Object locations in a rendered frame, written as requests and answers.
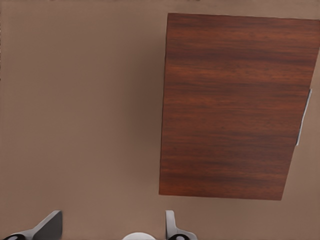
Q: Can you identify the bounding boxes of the silver cabinet handle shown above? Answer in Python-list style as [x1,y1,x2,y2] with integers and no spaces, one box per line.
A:
[295,88,313,147]

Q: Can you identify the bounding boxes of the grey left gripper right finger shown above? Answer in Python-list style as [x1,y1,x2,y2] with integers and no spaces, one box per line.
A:
[165,210,197,240]

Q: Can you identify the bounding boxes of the dark wooden cabinet box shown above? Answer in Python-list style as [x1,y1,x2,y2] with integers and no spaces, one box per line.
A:
[158,12,320,202]

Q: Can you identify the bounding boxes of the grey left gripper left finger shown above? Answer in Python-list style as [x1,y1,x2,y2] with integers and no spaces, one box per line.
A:
[2,210,63,240]

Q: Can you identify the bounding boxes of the white round camera mount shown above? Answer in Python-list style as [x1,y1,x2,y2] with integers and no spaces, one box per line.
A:
[121,232,156,240]

